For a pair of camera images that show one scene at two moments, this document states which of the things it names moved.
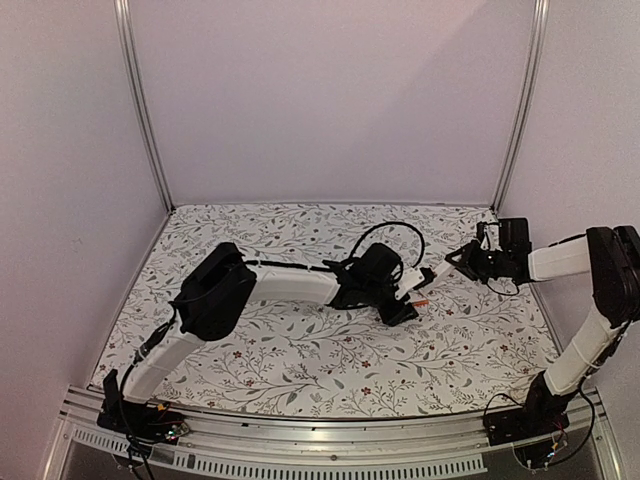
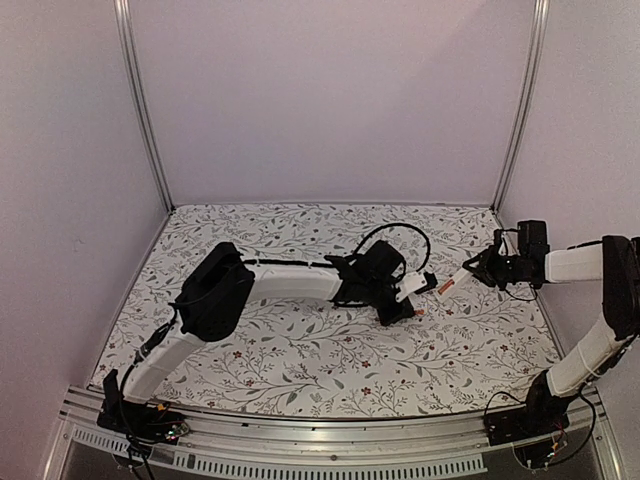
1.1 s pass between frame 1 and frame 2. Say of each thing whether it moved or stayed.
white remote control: moved
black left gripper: stayed
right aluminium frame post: stayed
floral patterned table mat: stayed
